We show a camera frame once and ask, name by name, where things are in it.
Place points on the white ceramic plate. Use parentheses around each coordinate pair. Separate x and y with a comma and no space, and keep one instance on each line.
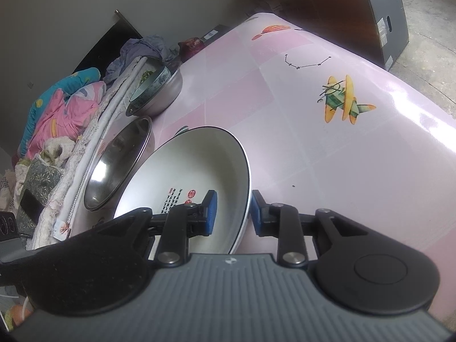
(183,170)

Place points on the mattress paper tag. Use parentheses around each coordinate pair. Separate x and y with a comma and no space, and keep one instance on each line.
(60,230)

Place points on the green floral pillow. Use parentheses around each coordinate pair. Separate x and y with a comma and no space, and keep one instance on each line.
(40,179)

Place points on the small steel bowl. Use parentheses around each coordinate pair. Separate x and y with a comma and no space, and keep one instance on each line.
(162,99)

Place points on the medium steel basin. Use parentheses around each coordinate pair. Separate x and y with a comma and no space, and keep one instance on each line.
(115,166)

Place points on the dark Philips box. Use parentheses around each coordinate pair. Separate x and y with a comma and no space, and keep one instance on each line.
(214,34)

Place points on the black headboard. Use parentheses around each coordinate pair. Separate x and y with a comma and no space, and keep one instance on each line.
(108,47)

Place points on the purple grey clothes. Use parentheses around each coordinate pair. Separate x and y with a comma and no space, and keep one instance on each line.
(153,47)

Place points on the teal ceramic bowl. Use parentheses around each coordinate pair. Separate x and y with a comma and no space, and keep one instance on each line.
(151,83)

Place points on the pink patterned tablecloth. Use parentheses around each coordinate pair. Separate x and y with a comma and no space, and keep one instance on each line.
(324,127)

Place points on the pink and teal quilt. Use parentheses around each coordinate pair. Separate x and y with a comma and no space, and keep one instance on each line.
(63,110)

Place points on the large brown grey carton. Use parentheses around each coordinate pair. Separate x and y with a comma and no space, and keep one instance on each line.
(373,29)

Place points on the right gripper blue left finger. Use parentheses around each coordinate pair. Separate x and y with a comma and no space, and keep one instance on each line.
(206,214)

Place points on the white fluffy blanket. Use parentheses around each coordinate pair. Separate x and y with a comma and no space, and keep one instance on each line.
(55,152)

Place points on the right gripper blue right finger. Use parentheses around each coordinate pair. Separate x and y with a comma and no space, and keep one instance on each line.
(265,217)

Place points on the black smartphone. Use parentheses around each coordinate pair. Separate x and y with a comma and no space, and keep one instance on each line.
(31,206)

